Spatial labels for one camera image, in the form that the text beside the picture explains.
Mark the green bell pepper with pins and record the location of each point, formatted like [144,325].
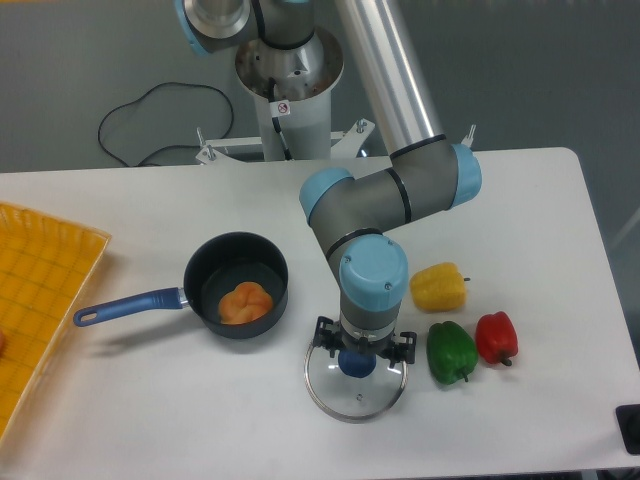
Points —
[451,353]

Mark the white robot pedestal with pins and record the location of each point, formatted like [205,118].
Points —
[292,92]

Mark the glass pot lid blue knob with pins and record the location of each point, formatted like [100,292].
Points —
[353,387]

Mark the red bell pepper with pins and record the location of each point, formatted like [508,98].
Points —
[496,339]

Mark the yellow bell pepper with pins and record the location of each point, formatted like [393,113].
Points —
[438,288]

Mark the yellow woven basket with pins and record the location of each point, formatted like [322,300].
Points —
[46,262]

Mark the orange bread roll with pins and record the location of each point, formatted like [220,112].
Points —
[248,302]

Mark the black device at table corner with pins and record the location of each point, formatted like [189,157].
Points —
[628,418]

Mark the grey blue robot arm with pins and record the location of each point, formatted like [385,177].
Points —
[350,216]

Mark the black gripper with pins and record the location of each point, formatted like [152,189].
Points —
[334,337]

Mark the dark saucepan blue handle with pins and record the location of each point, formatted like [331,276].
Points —
[215,269]

